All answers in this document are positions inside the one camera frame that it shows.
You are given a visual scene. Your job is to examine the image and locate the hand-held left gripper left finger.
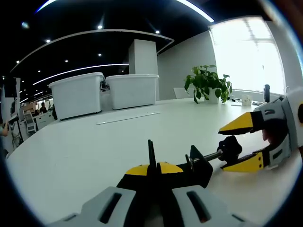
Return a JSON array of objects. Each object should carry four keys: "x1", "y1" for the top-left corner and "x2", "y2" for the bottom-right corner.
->
[{"x1": 47, "y1": 164, "x2": 152, "y2": 227}]

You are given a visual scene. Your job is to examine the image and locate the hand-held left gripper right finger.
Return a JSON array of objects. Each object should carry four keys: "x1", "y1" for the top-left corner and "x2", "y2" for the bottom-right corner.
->
[{"x1": 157, "y1": 161, "x2": 251, "y2": 227}]

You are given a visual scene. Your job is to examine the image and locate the person's right hand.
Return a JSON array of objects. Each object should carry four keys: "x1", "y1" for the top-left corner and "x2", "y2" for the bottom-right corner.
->
[{"x1": 261, "y1": 129, "x2": 280, "y2": 146}]

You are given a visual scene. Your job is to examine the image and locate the thin white strip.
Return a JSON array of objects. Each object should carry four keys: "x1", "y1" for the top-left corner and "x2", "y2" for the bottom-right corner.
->
[{"x1": 96, "y1": 111, "x2": 162, "y2": 126}]

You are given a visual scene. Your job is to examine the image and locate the potted green plant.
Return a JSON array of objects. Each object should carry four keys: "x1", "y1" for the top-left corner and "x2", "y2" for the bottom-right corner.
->
[{"x1": 184, "y1": 65, "x2": 233, "y2": 104}]

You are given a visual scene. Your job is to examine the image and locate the large bright window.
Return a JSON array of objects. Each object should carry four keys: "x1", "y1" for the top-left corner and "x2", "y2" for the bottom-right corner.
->
[{"x1": 209, "y1": 16, "x2": 286, "y2": 95}]

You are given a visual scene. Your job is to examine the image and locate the white screen kiosk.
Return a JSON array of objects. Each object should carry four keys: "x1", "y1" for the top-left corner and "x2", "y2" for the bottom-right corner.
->
[{"x1": 25, "y1": 112, "x2": 38, "y2": 132}]

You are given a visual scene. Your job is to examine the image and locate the tall white storage box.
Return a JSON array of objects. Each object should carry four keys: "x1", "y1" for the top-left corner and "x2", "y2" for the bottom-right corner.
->
[{"x1": 48, "y1": 72, "x2": 105, "y2": 121}]

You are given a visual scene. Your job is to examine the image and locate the black bottle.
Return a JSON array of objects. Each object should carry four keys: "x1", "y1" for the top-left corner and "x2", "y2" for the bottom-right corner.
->
[{"x1": 263, "y1": 84, "x2": 271, "y2": 103}]

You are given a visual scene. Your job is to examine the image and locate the low white storage box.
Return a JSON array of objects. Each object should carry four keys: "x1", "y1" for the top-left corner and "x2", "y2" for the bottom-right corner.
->
[{"x1": 105, "y1": 74, "x2": 160, "y2": 111}]

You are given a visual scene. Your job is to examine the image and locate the black fixed fixture clamp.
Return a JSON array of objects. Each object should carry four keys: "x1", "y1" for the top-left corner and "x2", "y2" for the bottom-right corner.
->
[{"x1": 148, "y1": 136, "x2": 243, "y2": 190}]

